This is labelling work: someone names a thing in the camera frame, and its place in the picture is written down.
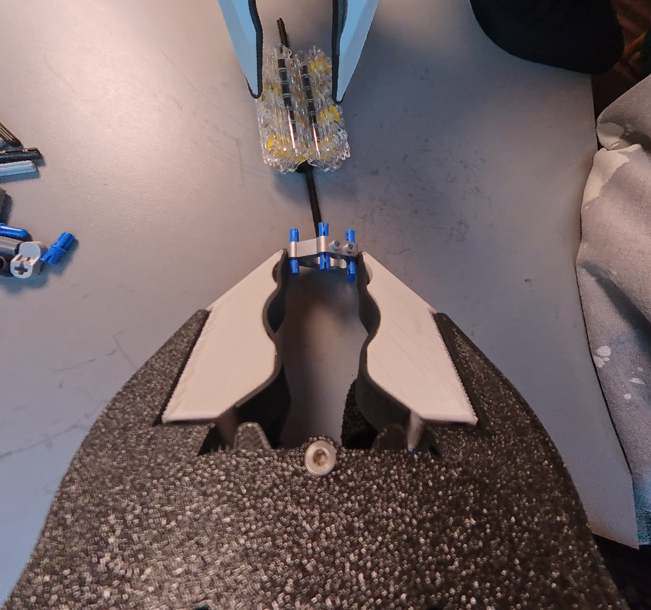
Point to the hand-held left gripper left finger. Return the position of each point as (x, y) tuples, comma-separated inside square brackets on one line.
[(224, 361)]

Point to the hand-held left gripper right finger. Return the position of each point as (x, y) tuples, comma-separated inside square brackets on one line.
[(412, 361)]

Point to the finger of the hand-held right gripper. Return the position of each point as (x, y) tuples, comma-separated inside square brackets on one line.
[(234, 10), (361, 10)]

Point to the blue connector pin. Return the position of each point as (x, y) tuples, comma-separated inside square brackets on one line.
[(324, 228), (293, 236), (351, 272)]

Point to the clear block with yellow pistons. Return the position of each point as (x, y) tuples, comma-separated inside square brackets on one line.
[(330, 132)]

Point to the grey beam frame with holes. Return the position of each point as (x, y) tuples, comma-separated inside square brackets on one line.
[(305, 249)]

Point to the black office chair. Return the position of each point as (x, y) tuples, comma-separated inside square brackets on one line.
[(544, 10)]

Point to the pile of mixed building parts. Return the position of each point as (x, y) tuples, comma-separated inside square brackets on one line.
[(28, 259)]

